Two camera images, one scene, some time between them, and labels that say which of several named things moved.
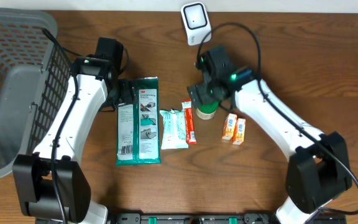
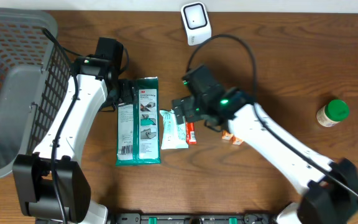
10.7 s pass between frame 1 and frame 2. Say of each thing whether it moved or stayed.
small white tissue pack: stayed
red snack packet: stayed
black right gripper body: moved
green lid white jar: moved
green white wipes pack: stayed
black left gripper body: stayed
